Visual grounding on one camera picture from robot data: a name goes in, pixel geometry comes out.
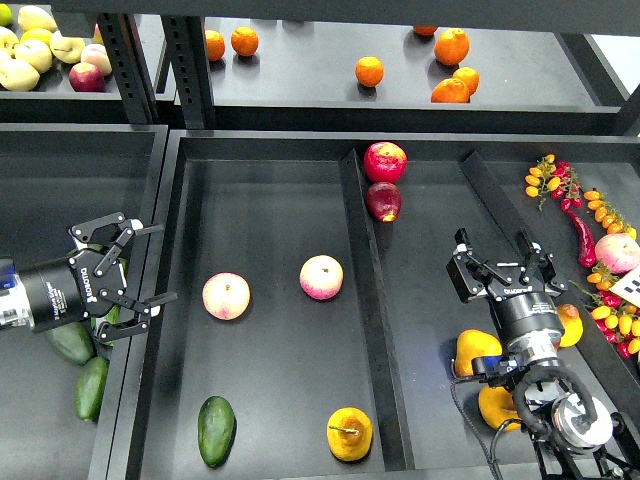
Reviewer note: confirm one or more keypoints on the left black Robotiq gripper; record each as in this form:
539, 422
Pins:
88, 283

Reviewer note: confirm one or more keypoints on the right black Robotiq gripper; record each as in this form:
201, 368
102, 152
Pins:
520, 313

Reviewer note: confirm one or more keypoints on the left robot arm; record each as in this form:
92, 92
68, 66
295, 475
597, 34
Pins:
84, 284

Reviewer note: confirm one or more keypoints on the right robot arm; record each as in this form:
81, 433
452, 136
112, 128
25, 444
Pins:
553, 406

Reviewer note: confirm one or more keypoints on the yellow pear by divider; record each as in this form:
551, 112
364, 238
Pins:
572, 323

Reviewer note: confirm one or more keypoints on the green avocado under pile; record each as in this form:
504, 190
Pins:
72, 342

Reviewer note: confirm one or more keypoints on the pale yellow pear front left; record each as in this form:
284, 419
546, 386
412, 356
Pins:
18, 75

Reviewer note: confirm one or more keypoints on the red chili pepper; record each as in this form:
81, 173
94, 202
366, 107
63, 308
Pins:
586, 245

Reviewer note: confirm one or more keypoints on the pink apple left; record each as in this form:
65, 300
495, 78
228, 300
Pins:
226, 296

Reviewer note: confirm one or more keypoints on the pink apple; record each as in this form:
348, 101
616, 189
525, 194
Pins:
321, 277
226, 296

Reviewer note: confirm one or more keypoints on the cherry tomato bunch top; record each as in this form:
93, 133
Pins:
553, 179

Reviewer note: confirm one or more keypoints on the cherry tomato bunch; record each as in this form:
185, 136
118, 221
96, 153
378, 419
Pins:
553, 179
617, 319

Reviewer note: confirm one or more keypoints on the pink apple right tray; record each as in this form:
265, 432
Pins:
618, 252

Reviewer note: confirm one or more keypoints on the orange cherry tomato vine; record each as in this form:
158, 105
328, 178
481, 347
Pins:
609, 217

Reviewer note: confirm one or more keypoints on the cherry tomato bunch bottom right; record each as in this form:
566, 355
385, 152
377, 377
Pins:
617, 319

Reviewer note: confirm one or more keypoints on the black white marker card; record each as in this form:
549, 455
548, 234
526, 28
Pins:
628, 287

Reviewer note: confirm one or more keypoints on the black left tray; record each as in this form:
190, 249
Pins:
54, 176

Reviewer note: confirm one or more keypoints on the black tray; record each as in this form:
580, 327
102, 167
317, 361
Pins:
260, 205
54, 176

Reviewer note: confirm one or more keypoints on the dark red apple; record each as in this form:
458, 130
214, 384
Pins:
383, 201

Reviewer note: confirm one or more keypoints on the bright red apple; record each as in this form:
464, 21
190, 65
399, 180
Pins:
384, 162

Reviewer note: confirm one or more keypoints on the pink apple centre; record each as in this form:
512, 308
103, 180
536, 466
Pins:
321, 277

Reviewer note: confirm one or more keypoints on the black middle tray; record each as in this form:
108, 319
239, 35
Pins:
260, 205

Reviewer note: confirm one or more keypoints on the orange on shelf behind front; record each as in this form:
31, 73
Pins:
469, 76

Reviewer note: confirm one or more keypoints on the red apple on left shelf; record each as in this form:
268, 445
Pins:
86, 77

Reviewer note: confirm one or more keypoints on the pale peach on left shelf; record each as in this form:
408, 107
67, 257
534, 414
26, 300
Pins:
96, 55

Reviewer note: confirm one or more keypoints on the large orange on shelf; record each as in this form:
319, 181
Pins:
452, 46

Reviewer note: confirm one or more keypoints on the pale yellow apple with stem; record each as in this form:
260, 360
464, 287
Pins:
66, 49

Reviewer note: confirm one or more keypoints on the orange on shelf left edge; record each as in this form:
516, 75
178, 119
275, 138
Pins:
215, 45

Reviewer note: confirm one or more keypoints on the orange on shelf centre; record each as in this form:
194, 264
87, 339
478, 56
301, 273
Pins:
369, 71

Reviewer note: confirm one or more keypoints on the orange under top shelf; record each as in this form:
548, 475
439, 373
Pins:
424, 30

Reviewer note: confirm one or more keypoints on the black shelf upright post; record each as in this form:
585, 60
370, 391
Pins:
187, 52

